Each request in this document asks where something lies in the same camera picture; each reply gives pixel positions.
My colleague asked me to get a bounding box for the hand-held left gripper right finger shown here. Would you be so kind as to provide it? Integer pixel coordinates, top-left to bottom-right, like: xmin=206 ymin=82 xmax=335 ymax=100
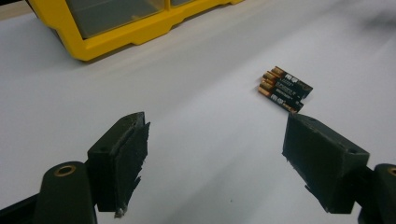
xmin=281 ymin=111 xmax=372 ymax=215

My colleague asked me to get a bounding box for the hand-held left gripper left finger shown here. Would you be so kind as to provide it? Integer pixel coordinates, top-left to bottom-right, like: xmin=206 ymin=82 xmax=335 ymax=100
xmin=87 ymin=111 xmax=151 ymax=218

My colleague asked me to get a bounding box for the black gold-capped battery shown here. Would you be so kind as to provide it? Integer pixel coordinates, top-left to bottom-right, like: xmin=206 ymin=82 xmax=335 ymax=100
xmin=257 ymin=86 xmax=304 ymax=114
xmin=270 ymin=65 xmax=314 ymax=99
xmin=259 ymin=79 xmax=304 ymax=106
xmin=262 ymin=71 xmax=309 ymax=101

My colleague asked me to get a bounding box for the yellow and black drawer organizer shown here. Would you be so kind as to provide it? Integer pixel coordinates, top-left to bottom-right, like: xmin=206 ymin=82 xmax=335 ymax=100
xmin=27 ymin=0 xmax=246 ymax=63

